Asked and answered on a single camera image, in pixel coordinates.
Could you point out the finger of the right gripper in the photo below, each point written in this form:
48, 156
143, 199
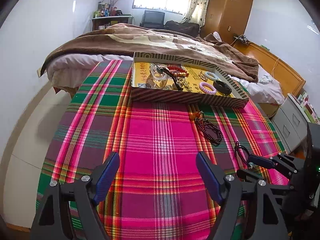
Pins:
282, 163
248, 176

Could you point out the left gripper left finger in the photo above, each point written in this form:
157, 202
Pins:
53, 216

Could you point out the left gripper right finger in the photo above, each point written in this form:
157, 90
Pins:
228, 191

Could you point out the grey drawer cabinet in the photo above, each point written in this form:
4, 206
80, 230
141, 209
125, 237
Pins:
291, 123

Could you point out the wooden headboard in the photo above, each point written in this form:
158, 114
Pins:
290, 81

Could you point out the bed with white sheet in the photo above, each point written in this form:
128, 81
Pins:
69, 71

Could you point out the plaid colourful table cloth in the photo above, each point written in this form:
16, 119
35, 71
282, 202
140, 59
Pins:
158, 192

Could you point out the striped cardboard tray box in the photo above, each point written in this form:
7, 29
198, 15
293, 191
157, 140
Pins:
191, 81

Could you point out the dark bag on chair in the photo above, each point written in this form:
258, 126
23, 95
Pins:
191, 29

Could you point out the wooden wardrobe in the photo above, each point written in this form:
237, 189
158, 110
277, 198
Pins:
227, 17

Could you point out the brown fleece blanket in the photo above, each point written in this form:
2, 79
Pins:
126, 39

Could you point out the floral curtain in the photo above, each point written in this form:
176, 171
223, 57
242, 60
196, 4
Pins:
196, 12

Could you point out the shelf with bottles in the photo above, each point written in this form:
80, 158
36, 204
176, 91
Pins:
108, 14

